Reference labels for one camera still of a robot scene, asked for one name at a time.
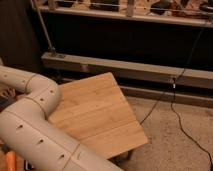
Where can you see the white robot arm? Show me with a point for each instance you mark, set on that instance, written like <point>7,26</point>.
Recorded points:
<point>25,129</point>

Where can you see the metal pole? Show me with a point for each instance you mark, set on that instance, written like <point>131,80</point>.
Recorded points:
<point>50,45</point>

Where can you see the cluttered white shelf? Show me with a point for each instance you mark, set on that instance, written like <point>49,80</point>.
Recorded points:
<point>158,11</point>

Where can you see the orange carrot toy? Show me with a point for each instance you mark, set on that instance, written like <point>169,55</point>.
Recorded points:
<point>10,158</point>

